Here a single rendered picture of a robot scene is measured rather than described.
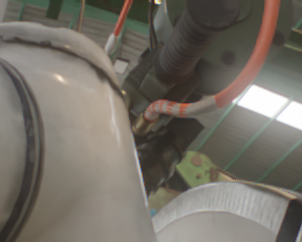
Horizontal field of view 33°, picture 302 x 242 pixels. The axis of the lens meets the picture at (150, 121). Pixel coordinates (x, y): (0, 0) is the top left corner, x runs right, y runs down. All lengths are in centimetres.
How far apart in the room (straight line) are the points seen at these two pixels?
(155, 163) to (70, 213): 44
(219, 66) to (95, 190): 35
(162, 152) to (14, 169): 48
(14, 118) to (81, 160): 4
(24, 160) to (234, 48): 40
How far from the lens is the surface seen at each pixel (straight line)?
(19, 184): 18
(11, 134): 17
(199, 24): 38
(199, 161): 188
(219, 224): 72
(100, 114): 22
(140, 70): 54
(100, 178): 21
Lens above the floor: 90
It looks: 39 degrees up
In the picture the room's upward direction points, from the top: straight up
